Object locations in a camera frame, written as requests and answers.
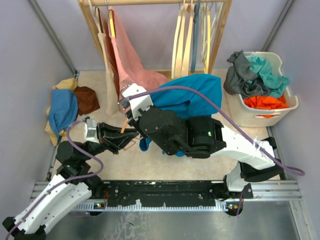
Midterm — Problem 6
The cream wooden hanger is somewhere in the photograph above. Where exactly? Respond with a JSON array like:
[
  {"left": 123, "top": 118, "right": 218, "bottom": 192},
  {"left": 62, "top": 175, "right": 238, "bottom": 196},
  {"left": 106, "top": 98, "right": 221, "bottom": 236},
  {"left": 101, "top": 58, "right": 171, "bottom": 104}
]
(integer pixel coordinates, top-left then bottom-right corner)
[{"left": 171, "top": 1, "right": 186, "bottom": 79}]

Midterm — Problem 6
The light blue ribbed shirt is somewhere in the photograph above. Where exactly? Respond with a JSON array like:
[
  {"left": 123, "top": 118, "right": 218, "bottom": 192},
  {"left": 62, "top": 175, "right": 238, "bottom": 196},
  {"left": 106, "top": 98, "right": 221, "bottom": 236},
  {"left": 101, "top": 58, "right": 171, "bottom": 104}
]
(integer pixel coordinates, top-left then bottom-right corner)
[{"left": 48, "top": 89, "right": 78, "bottom": 138}]

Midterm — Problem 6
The wooden clothes rack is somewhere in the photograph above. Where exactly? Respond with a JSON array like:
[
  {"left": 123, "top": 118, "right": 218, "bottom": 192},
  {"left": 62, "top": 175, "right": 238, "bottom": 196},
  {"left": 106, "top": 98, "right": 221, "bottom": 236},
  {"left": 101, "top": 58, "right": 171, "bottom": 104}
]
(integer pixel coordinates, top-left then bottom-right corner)
[{"left": 78, "top": 0, "right": 232, "bottom": 78}]

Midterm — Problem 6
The beige hanging t-shirt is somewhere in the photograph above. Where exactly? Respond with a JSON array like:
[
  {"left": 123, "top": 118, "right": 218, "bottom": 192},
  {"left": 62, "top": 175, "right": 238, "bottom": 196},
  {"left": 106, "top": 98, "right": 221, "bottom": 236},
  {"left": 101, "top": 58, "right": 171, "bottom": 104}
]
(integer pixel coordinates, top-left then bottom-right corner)
[{"left": 94, "top": 6, "right": 120, "bottom": 116}]

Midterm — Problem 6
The brown shirt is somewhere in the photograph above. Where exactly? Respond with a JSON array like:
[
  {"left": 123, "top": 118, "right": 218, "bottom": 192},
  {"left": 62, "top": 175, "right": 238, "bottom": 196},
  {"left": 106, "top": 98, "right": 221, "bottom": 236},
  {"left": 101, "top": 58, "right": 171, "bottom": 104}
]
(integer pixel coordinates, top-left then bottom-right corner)
[{"left": 74, "top": 86, "right": 100, "bottom": 116}]

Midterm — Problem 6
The grey shirt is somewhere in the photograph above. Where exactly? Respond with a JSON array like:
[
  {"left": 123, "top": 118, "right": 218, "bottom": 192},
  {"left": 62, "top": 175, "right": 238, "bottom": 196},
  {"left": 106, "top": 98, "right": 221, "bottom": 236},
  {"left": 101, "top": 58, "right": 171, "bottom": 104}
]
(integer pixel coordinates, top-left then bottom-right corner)
[{"left": 223, "top": 50, "right": 271, "bottom": 99}]

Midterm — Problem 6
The white hanger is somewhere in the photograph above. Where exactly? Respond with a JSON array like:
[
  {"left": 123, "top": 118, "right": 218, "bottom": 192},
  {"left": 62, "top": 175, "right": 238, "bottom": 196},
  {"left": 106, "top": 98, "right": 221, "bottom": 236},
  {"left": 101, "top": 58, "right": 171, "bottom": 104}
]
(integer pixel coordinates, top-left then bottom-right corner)
[{"left": 199, "top": 2, "right": 223, "bottom": 63}]

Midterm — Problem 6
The orange hanger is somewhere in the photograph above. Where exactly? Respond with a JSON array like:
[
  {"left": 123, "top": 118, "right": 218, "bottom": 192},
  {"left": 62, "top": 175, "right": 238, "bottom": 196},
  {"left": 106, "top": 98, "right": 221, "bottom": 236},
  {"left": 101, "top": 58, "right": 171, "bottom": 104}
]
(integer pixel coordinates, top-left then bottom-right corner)
[{"left": 120, "top": 117, "right": 145, "bottom": 152}]

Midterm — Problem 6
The teal shirt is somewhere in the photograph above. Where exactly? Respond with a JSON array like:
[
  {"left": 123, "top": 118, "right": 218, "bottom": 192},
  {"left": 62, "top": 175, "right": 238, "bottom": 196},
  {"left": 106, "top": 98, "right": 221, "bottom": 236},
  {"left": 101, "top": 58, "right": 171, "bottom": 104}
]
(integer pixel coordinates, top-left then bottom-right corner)
[{"left": 247, "top": 56, "right": 290, "bottom": 99}]

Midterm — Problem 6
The yellow hanger holding pink shirt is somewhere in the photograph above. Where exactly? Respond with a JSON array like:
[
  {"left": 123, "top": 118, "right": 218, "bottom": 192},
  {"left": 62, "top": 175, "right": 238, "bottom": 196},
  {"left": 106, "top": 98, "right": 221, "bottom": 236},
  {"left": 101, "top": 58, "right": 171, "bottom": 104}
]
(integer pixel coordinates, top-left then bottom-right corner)
[{"left": 105, "top": 0, "right": 116, "bottom": 38}]

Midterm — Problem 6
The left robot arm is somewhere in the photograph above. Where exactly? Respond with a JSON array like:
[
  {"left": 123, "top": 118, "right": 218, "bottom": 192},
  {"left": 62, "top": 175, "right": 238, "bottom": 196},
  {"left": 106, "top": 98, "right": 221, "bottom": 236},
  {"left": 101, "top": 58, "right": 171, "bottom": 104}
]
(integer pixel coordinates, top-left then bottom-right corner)
[{"left": 2, "top": 120, "right": 139, "bottom": 240}]

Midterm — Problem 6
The light wooden hanger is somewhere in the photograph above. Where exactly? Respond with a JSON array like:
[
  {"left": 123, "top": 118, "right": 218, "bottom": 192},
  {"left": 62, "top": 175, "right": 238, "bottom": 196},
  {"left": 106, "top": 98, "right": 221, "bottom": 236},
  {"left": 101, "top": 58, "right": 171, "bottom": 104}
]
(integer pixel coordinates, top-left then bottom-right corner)
[{"left": 180, "top": 1, "right": 195, "bottom": 77}]

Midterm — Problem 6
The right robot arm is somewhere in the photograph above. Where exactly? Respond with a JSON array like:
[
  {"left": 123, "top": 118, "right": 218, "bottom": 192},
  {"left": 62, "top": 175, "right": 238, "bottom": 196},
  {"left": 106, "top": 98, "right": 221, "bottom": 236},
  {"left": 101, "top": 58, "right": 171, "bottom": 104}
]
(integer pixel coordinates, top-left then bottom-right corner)
[{"left": 138, "top": 107, "right": 283, "bottom": 198}]

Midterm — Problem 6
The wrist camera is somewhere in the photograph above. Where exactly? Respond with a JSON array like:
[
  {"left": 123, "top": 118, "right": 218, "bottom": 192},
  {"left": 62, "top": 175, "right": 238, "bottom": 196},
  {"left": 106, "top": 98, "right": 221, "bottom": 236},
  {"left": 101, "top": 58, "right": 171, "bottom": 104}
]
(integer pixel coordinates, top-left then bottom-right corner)
[
  {"left": 117, "top": 83, "right": 154, "bottom": 121},
  {"left": 84, "top": 117, "right": 99, "bottom": 144}
]

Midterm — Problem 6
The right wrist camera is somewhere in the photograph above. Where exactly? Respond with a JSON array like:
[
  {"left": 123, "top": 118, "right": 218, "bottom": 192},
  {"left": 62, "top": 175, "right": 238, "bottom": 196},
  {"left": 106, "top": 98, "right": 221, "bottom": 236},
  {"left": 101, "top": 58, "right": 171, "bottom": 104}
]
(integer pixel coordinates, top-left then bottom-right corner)
[{"left": 117, "top": 83, "right": 154, "bottom": 121}]

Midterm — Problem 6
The blue hanger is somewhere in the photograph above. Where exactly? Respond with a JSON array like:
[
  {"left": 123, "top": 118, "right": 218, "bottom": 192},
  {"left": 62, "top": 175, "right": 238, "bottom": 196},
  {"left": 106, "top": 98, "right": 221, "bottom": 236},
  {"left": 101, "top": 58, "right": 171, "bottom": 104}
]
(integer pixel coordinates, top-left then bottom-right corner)
[{"left": 190, "top": 0, "right": 201, "bottom": 73}]

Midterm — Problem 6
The yellow shirt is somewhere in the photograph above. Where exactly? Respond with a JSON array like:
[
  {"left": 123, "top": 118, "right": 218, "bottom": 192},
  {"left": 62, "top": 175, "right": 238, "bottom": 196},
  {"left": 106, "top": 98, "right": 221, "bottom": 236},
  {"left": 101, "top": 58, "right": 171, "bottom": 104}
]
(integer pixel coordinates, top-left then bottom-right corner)
[{"left": 44, "top": 78, "right": 78, "bottom": 147}]

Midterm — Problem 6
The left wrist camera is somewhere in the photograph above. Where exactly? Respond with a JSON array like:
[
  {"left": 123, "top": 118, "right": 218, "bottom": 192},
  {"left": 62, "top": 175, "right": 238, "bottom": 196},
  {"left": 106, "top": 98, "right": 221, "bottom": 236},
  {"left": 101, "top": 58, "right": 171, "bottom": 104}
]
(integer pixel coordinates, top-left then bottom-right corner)
[{"left": 84, "top": 117, "right": 99, "bottom": 144}]

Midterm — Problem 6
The orange shirt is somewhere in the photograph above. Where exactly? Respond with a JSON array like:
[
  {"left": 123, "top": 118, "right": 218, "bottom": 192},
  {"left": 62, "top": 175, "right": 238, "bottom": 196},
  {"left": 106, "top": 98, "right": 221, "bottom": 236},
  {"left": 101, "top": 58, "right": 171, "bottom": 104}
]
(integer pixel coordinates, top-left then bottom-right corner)
[{"left": 243, "top": 95, "right": 289, "bottom": 110}]

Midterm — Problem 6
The blue t-shirt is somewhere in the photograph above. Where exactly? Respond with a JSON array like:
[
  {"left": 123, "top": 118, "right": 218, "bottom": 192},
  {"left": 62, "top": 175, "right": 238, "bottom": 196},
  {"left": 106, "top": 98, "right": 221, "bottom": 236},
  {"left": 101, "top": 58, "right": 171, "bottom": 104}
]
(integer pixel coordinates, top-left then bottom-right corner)
[{"left": 130, "top": 74, "right": 222, "bottom": 152}]

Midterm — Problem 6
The white laundry basket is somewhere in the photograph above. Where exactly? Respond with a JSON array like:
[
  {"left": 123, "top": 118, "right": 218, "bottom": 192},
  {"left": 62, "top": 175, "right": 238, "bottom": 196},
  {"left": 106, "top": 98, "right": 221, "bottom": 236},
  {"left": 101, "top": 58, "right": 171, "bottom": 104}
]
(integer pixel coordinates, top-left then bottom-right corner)
[{"left": 226, "top": 51, "right": 299, "bottom": 128}]

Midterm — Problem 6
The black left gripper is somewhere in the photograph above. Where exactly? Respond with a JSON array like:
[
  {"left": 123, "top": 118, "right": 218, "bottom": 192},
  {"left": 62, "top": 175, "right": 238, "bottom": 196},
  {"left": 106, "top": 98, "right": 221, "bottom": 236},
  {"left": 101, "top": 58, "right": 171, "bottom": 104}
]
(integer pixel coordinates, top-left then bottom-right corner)
[{"left": 80, "top": 121, "right": 139, "bottom": 162}]

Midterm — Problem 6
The pink hanging t-shirt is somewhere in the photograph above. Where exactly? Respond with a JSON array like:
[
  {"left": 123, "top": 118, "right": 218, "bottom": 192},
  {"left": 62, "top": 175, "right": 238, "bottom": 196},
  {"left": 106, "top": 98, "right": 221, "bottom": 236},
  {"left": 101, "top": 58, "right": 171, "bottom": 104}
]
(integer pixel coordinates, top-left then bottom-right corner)
[{"left": 103, "top": 8, "right": 171, "bottom": 113}]

